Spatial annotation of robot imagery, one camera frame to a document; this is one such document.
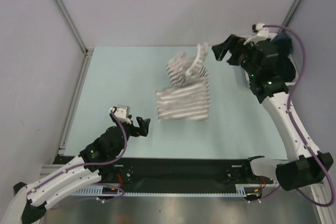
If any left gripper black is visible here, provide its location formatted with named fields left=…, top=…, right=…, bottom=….
left=110, top=113, right=150, bottom=156

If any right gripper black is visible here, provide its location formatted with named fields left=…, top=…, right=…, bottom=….
left=212, top=34, right=259, bottom=77

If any black white striped tank top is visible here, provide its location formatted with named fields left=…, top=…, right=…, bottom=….
left=155, top=43, right=211, bottom=121

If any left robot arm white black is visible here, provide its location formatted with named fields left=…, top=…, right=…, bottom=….
left=13, top=111, right=151, bottom=223

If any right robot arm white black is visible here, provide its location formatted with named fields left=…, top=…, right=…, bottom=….
left=212, top=33, right=333, bottom=191

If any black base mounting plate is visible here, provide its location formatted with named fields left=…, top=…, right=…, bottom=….
left=52, top=155, right=274, bottom=194

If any dark clothes pile in basket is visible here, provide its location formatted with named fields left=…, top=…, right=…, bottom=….
left=272, top=31, right=296, bottom=82

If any white plastic laundry basket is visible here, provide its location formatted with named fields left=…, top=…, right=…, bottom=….
left=243, top=66, right=297, bottom=89

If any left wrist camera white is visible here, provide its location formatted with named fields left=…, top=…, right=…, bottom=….
left=109, top=105, right=132, bottom=124

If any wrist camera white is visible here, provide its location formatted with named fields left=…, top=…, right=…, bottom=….
left=244, top=23, right=276, bottom=45
left=109, top=105, right=132, bottom=124

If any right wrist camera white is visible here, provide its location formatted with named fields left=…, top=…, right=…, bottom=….
left=244, top=23, right=276, bottom=45

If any aluminium front rail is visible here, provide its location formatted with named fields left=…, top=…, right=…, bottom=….
left=39, top=163, right=325, bottom=186

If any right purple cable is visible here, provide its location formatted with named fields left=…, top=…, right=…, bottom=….
left=246, top=24, right=333, bottom=206

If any left aluminium corner post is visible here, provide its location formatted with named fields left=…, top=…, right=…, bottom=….
left=38, top=0, right=91, bottom=56

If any white slotted cable duct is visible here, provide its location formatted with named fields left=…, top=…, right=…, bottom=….
left=71, top=184, right=261, bottom=198

